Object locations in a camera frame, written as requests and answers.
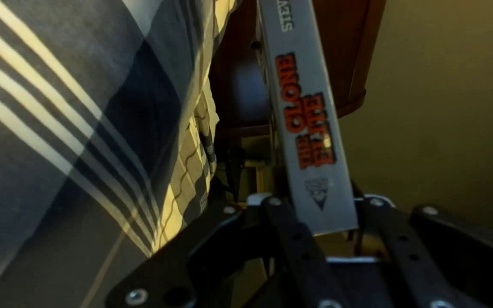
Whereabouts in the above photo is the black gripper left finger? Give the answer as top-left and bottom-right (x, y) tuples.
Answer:
(105, 195), (346, 308)

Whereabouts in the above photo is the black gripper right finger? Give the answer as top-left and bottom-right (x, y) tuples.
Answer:
(350, 195), (493, 308)

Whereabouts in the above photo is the grey paperback book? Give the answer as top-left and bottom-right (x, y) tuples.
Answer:
(256, 0), (362, 238)

